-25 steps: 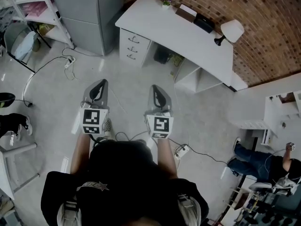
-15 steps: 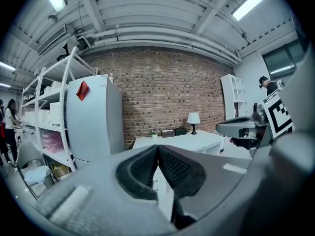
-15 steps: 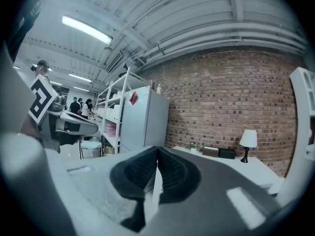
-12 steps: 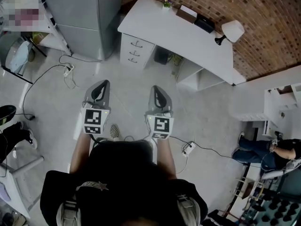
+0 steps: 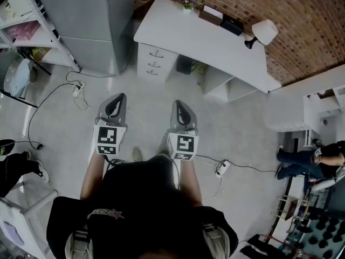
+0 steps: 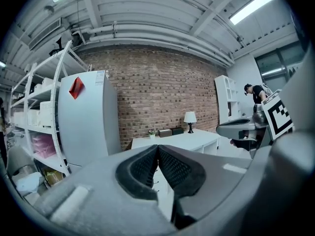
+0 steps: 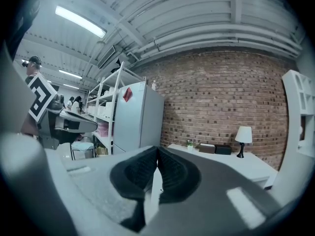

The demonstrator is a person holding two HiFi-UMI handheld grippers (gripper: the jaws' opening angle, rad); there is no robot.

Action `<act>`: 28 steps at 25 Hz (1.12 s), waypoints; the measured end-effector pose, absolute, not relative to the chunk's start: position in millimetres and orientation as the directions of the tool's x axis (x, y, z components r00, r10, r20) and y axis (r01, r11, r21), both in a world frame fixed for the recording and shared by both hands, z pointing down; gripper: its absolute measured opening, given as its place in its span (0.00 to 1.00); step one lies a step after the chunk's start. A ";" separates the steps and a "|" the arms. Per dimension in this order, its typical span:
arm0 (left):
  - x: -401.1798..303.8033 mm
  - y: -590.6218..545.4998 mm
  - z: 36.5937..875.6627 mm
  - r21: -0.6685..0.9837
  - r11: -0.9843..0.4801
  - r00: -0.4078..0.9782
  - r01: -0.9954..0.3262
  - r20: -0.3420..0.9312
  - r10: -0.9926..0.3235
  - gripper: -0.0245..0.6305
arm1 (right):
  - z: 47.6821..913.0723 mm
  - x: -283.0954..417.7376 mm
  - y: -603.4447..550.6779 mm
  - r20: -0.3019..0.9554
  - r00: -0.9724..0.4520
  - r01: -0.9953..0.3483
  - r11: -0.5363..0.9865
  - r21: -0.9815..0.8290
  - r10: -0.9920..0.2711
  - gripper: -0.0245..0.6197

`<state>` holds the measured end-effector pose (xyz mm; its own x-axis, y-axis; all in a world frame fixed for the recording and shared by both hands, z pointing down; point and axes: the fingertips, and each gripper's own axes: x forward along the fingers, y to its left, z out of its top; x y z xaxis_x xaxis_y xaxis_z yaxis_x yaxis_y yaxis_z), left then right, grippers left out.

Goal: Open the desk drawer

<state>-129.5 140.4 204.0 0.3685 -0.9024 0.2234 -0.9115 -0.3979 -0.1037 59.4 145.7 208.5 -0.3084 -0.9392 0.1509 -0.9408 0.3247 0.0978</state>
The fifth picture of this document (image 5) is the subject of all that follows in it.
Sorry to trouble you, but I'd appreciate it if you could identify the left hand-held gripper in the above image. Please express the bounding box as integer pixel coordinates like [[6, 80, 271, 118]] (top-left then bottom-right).
[[93, 92, 128, 156]]

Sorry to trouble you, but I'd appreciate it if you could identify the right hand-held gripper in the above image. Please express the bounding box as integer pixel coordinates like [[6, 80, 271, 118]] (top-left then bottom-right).
[[166, 99, 199, 161]]

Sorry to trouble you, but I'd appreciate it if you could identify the white desk drawer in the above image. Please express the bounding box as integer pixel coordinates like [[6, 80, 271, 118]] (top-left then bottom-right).
[[138, 43, 178, 62], [137, 66, 170, 83], [137, 56, 174, 72]]

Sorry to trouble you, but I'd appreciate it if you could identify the person's left forearm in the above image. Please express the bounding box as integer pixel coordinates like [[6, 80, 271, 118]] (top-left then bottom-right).
[[80, 152, 109, 201]]

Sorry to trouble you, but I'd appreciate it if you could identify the person's right forearm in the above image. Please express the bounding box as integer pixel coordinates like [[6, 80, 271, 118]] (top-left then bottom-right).
[[177, 158, 203, 208]]

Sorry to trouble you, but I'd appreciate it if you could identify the white desk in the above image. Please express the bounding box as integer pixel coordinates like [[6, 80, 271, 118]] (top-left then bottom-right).
[[134, 0, 282, 103]]

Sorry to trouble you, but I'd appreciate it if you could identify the white shade desk lamp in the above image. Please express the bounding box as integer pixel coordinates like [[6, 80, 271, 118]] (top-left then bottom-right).
[[244, 18, 279, 50]]

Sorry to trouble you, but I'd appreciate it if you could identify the person's checkered right shoe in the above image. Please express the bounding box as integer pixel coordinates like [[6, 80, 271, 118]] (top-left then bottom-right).
[[156, 134, 171, 156]]

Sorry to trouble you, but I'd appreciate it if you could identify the person's checkered shoe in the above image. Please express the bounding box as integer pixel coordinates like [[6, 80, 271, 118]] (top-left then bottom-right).
[[156, 134, 171, 156], [131, 146, 144, 162]]

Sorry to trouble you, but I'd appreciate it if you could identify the white power strip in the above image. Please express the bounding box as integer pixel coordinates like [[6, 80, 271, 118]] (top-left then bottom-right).
[[72, 82, 86, 97], [214, 159, 231, 176]]

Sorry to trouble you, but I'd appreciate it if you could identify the black bin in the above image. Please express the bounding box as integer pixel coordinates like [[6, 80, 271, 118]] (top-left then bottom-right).
[[176, 54, 194, 76]]

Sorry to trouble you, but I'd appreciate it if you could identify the person's checkered left shoe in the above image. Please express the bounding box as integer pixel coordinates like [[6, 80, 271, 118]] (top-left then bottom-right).
[[131, 146, 144, 162]]

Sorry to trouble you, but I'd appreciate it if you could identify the grey metal cabinet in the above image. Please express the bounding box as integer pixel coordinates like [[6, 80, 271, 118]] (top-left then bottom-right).
[[34, 0, 136, 76]]

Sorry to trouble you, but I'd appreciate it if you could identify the black device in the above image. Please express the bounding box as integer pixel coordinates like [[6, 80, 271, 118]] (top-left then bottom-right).
[[219, 14, 245, 37]]

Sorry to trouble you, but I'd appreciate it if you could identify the chair with blue cloth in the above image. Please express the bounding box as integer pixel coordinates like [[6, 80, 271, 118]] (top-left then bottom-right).
[[0, 50, 38, 109]]

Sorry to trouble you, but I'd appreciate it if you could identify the brown box with white top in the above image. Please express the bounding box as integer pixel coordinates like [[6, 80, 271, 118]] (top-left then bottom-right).
[[198, 5, 224, 27]]

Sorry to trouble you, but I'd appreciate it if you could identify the person's black shirt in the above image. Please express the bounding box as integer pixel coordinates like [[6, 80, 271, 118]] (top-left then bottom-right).
[[46, 154, 239, 259]]

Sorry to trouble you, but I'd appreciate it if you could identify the white metal shelf rack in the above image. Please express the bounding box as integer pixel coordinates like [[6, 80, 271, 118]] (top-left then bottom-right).
[[0, 0, 81, 73]]

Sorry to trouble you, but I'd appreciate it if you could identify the pink box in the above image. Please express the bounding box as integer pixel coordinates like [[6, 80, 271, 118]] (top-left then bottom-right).
[[5, 20, 41, 40]]

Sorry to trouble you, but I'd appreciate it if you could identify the white shelf unit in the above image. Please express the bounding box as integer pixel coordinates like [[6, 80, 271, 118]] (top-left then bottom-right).
[[302, 84, 345, 148]]

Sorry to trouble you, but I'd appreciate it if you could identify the white table with grey legs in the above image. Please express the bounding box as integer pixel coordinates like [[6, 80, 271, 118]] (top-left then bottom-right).
[[0, 189, 59, 259]]

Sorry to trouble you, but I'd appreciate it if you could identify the black floor cable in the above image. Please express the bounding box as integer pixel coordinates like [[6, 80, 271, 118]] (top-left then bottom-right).
[[27, 81, 81, 150]]

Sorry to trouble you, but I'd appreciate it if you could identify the grey shoulder strap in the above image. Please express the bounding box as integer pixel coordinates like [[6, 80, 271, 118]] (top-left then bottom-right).
[[202, 222, 231, 259], [64, 224, 94, 259]]

